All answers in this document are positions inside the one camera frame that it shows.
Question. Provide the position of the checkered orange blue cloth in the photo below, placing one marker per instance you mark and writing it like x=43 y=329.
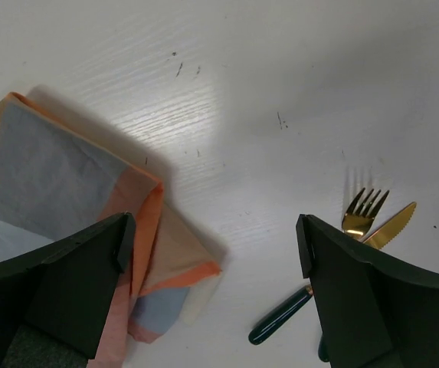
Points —
x=55 y=183

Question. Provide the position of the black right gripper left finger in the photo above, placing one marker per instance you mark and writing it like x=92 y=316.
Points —
x=54 y=300

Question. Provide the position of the gold knife green handle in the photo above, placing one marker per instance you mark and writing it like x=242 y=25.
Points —
x=270 y=323

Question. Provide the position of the gold fork green handle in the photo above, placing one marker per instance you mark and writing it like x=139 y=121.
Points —
x=361 y=212

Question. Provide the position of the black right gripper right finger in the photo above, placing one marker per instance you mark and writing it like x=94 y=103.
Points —
x=375 y=310

